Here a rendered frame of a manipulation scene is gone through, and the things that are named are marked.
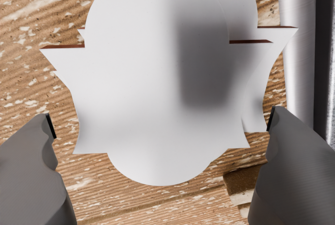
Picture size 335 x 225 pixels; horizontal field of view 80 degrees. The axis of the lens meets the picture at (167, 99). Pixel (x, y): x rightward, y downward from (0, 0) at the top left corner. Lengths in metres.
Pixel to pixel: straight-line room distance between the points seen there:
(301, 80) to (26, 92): 0.23
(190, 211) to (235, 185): 0.08
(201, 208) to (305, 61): 0.19
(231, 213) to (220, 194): 0.04
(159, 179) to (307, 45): 0.16
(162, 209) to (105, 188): 0.07
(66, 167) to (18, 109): 0.07
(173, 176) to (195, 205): 0.10
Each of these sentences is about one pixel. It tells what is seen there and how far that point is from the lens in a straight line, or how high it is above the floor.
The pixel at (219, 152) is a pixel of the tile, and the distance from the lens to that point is 0.16.
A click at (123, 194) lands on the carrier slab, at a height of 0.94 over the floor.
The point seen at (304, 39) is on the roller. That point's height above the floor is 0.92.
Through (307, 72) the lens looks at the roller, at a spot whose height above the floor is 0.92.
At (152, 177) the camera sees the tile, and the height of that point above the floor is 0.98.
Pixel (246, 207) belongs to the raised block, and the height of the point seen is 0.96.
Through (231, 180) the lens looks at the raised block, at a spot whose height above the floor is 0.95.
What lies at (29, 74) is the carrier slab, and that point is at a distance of 0.18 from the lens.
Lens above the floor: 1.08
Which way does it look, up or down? 62 degrees down
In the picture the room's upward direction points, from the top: 176 degrees clockwise
